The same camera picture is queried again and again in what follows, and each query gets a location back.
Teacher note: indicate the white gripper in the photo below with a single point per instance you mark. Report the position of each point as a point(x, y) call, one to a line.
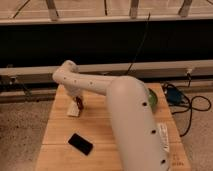
point(76, 93)

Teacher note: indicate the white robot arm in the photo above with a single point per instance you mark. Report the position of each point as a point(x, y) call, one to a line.
point(133, 124)

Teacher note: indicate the black rectangular phone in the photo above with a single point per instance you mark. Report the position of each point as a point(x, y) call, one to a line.
point(81, 144)

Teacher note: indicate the green bowl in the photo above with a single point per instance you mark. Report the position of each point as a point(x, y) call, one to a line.
point(153, 99)

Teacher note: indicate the white label sticker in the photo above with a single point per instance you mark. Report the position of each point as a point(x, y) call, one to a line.
point(163, 131)

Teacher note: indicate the blue power box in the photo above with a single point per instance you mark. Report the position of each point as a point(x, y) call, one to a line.
point(173, 96)

